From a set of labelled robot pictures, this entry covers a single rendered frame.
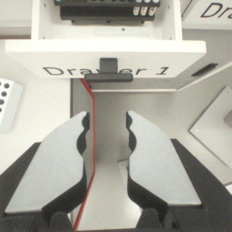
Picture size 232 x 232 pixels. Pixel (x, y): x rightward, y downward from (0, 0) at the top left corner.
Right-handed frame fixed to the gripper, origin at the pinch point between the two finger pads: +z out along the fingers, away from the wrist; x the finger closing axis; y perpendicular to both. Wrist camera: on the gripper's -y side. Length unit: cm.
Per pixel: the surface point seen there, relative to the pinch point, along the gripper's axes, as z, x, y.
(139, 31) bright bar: 22.2, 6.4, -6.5
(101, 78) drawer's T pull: 10.3, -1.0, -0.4
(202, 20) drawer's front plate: 26.2, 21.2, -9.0
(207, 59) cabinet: 49, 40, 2
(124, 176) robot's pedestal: 59, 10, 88
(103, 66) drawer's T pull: 11.5, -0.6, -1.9
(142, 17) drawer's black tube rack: 21.1, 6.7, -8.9
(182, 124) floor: 82, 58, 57
